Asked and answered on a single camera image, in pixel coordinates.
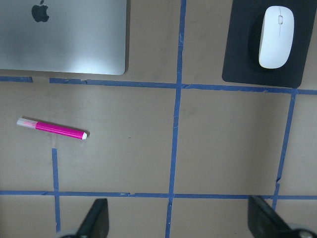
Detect silver laptop notebook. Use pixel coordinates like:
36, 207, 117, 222
0, 0, 127, 75

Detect white computer mouse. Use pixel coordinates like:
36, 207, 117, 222
259, 5, 295, 69

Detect pink highlighter pen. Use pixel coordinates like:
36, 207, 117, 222
16, 118, 88, 140

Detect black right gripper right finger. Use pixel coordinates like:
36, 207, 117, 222
248, 195, 294, 238

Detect black mousepad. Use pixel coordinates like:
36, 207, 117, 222
222, 0, 317, 88

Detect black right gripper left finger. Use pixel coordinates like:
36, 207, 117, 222
75, 198, 109, 238

